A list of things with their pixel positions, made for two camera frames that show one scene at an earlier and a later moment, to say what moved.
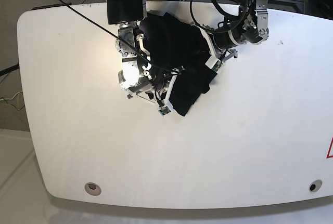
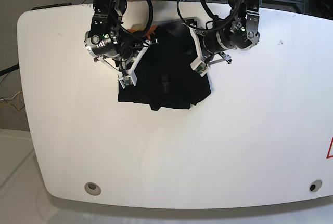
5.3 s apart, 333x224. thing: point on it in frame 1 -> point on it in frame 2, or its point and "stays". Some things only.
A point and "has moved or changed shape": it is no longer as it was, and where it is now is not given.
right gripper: x=160 y=87 -> x=127 y=52
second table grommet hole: x=92 y=188 stays
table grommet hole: x=315 y=185 stays
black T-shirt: x=173 y=44 has moved or changed shape
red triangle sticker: x=328 y=155 stays
